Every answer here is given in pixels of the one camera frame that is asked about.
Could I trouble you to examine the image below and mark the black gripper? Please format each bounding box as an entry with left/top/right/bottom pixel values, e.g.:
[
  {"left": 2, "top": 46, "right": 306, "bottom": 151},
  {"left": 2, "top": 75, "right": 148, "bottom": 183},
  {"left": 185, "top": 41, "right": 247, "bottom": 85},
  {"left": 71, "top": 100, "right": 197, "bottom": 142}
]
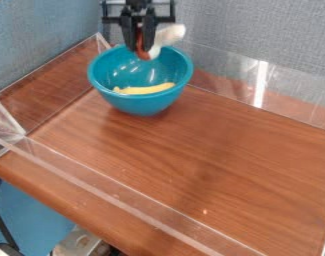
[{"left": 100, "top": 0, "right": 175, "bottom": 52}]

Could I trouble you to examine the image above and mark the plush mushroom toy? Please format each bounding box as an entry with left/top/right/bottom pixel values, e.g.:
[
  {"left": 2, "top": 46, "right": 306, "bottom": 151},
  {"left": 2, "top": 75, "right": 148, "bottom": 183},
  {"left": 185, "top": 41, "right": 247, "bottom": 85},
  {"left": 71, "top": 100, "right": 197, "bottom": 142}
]
[{"left": 135, "top": 24, "right": 185, "bottom": 61}]

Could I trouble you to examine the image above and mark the blue plastic bowl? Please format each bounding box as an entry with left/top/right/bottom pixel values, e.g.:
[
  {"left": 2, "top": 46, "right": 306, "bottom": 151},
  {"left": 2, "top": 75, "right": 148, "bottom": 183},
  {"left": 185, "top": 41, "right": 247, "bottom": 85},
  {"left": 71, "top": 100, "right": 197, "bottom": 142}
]
[{"left": 87, "top": 45, "right": 193, "bottom": 116}]

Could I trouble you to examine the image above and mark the yellow plush banana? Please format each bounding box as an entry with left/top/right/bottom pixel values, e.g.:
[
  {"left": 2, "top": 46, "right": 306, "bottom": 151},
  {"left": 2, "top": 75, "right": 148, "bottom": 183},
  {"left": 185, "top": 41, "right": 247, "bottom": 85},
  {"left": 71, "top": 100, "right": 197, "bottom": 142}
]
[{"left": 112, "top": 82, "right": 175, "bottom": 95}]

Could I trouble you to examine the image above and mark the clear acrylic barrier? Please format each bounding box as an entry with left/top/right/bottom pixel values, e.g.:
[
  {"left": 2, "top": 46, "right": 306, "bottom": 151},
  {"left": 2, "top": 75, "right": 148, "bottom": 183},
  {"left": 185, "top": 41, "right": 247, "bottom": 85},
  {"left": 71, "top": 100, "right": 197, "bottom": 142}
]
[{"left": 0, "top": 35, "right": 325, "bottom": 256}]

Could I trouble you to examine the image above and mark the white object under table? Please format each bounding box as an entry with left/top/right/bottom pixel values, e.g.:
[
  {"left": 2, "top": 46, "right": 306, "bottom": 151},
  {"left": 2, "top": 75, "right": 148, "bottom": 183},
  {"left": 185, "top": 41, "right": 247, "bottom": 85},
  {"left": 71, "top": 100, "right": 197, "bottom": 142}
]
[{"left": 50, "top": 226, "right": 109, "bottom": 256}]

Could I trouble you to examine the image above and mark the black stand leg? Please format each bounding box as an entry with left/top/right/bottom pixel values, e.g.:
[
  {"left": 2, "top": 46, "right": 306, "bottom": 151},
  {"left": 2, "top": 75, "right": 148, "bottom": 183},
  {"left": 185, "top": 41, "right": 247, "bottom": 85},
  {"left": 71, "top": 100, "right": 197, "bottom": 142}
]
[{"left": 0, "top": 216, "right": 22, "bottom": 256}]

